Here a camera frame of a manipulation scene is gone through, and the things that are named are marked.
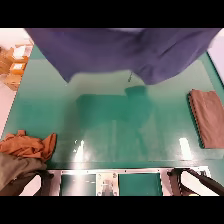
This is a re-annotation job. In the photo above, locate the blue T-shirt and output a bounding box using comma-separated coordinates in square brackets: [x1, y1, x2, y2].
[24, 27, 223, 86]

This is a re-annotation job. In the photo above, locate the orange garment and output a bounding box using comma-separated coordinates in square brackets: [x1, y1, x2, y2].
[0, 129, 58, 164]

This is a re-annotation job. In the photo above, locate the brown folded garment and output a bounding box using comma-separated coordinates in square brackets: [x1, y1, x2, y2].
[187, 88, 224, 150]

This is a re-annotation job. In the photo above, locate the cardboard box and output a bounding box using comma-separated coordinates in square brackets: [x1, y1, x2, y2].
[8, 61, 28, 76]
[3, 73, 24, 92]
[10, 44, 35, 63]

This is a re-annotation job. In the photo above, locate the olive grey garment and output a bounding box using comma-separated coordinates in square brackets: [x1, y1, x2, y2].
[0, 151, 48, 197]

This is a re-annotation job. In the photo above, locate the silver frame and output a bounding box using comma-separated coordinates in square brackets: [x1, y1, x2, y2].
[45, 167, 214, 197]

